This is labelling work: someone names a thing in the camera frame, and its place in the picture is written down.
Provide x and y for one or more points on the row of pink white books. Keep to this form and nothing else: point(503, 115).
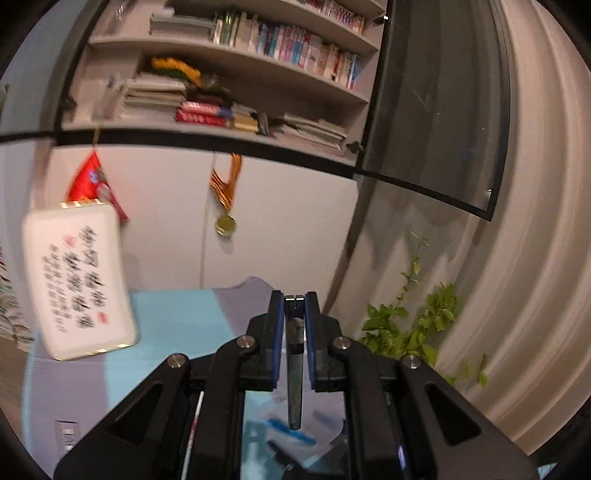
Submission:
point(337, 14)

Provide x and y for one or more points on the grey utility knife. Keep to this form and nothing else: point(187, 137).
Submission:
point(294, 369)

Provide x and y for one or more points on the grey bookshelf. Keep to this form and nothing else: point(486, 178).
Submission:
point(258, 87)

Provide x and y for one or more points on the yellow green garland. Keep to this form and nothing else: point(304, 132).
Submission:
point(178, 69)

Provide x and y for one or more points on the green leafy plant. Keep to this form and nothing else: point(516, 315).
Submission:
point(429, 323)

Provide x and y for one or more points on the glass cabinet door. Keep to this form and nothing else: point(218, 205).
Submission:
point(41, 92)
point(429, 115)

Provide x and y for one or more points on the gold medal with striped ribbon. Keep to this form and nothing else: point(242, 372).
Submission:
point(225, 225)

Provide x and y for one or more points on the thin white red pen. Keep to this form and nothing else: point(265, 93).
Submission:
point(193, 429)

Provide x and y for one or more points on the stack of grey books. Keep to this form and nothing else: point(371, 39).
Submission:
point(180, 25)

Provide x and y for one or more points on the blue pen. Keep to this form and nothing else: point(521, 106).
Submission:
point(291, 431)

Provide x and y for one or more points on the black door hinge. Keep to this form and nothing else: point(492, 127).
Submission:
point(353, 146)

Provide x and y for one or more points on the stack of pale books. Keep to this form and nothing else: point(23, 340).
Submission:
point(154, 94)

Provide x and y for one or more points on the stack of red books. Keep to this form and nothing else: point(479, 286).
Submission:
point(201, 113)

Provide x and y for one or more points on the stack of loose papers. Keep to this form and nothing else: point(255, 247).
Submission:
point(314, 131)

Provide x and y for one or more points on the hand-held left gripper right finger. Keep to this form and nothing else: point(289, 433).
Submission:
point(310, 341)

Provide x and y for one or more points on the small stack of books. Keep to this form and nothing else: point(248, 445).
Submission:
point(244, 121)

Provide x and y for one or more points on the beige curtain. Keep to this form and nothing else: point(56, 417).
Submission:
point(531, 277)

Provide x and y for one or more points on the red triangular hanging ornament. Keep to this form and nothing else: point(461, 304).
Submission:
point(92, 177)

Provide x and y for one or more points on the tall pile of newspapers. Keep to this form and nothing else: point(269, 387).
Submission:
point(11, 304)

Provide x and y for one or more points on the white calligraphy sign board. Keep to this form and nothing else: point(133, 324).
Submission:
point(78, 277)

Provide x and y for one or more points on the row of colourful books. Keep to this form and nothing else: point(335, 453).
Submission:
point(295, 46)

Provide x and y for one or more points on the blue grey desk mat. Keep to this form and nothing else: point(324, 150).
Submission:
point(175, 323)

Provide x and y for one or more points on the clear plastic holder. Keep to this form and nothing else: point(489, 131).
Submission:
point(108, 99)

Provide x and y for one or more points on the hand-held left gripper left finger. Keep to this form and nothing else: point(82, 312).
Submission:
point(277, 341)

